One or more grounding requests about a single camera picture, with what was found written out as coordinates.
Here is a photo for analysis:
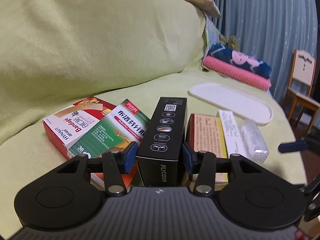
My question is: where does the clear plastic packet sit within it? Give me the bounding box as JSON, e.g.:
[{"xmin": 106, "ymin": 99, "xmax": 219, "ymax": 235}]
[{"xmin": 239, "ymin": 120, "xmax": 269, "ymax": 165}]

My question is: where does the small wooden chair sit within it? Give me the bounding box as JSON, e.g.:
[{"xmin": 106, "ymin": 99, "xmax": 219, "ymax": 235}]
[{"xmin": 284, "ymin": 49, "xmax": 319, "ymax": 134}]

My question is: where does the red white bandage box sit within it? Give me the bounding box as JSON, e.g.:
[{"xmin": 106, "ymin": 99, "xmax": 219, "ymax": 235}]
[{"xmin": 42, "ymin": 96, "xmax": 116, "ymax": 159}]

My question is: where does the white plastic lid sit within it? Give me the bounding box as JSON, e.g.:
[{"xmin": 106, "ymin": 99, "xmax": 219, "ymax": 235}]
[{"xmin": 189, "ymin": 83, "xmax": 273, "ymax": 125}]

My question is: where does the navy pink patterned towel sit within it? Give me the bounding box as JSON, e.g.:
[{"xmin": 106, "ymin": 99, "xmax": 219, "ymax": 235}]
[{"xmin": 208, "ymin": 43, "xmax": 272, "ymax": 79}]

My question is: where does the green white medicine box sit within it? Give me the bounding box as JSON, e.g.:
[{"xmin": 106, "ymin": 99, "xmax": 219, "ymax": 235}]
[{"xmin": 68, "ymin": 99, "xmax": 150, "ymax": 158}]

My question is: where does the black Flyco box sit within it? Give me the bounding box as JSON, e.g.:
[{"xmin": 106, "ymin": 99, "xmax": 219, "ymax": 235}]
[{"xmin": 136, "ymin": 97, "xmax": 187, "ymax": 187}]

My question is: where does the long white narrow box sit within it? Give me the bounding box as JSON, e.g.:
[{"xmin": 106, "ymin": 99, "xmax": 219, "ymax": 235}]
[{"xmin": 218, "ymin": 110, "xmax": 247, "ymax": 158}]

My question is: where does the pink ribbed roll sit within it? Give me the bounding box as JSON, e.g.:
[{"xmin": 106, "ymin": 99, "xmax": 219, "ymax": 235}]
[{"xmin": 203, "ymin": 56, "xmax": 271, "ymax": 91}]

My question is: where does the yellow red medicine box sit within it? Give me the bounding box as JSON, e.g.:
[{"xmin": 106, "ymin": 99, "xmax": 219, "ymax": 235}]
[{"xmin": 182, "ymin": 114, "xmax": 228, "ymax": 186}]

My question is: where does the patchwork green blue blanket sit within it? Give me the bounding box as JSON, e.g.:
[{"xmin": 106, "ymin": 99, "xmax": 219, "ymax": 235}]
[{"xmin": 202, "ymin": 14, "xmax": 240, "ymax": 64}]

